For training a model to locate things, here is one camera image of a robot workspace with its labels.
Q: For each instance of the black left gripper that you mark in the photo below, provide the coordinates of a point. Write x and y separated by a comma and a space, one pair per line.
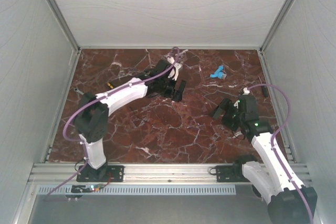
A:
177, 94

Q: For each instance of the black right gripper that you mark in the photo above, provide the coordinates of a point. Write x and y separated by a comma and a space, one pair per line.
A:
224, 105

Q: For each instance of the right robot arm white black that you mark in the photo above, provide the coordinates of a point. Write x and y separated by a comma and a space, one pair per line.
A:
288, 199

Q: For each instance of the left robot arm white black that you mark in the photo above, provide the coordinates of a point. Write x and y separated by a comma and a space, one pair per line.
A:
91, 122

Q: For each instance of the blue plastic connector piece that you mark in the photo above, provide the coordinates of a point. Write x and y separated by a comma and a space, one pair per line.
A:
219, 73

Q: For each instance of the dark screwdriver right edge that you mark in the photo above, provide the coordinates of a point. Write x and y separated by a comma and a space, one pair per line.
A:
263, 88

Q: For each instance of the yellow black small tool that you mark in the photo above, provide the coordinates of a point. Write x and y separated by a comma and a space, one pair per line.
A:
110, 85

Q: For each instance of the small grey wrench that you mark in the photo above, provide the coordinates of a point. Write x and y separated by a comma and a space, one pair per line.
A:
78, 91

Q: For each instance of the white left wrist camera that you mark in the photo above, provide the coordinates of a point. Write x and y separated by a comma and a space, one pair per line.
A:
175, 70

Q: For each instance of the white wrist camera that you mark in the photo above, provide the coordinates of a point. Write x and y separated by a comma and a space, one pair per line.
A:
175, 70
246, 91

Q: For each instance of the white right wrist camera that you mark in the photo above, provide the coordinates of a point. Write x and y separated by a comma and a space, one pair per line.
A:
246, 91

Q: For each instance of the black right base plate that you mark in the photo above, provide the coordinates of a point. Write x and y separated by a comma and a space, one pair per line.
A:
225, 172

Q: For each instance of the aluminium corner post right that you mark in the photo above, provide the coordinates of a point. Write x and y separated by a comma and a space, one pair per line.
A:
276, 24

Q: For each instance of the aluminium corner post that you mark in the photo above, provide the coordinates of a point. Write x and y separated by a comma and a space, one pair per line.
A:
276, 24
62, 22

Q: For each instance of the grey slotted cable duct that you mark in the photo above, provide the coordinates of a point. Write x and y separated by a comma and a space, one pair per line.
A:
141, 190

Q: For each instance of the aluminium corner post left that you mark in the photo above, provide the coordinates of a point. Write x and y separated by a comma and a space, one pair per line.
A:
62, 22

